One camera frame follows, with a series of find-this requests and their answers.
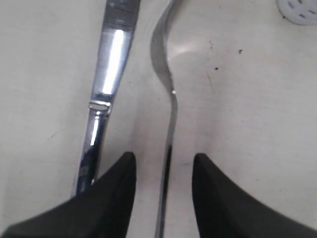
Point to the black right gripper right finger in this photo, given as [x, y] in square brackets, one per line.
[224, 210]

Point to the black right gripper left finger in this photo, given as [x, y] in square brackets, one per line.
[102, 211]

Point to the silver fork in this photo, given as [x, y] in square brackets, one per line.
[160, 62]

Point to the silver table knife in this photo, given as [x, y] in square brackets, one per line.
[118, 28]

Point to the white perforated plastic basket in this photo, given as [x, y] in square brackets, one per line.
[301, 12]

